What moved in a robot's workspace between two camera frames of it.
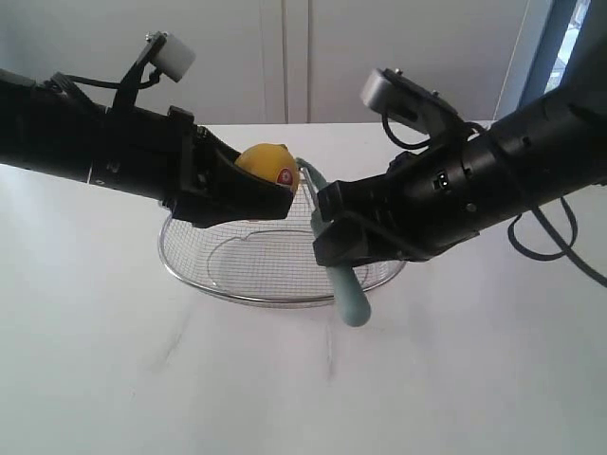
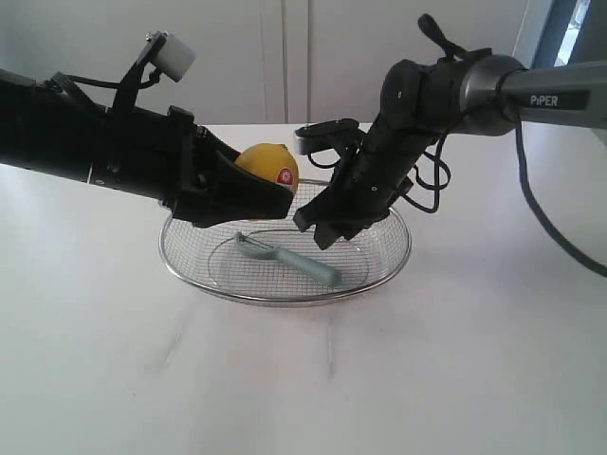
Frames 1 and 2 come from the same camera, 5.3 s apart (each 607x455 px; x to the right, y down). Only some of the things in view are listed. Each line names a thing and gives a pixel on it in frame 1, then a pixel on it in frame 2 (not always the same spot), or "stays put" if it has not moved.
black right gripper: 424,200 -> 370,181
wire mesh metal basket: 267,262 stays put
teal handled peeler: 345,282 -> 326,275
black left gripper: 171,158 stays put
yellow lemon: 274,162 stays put
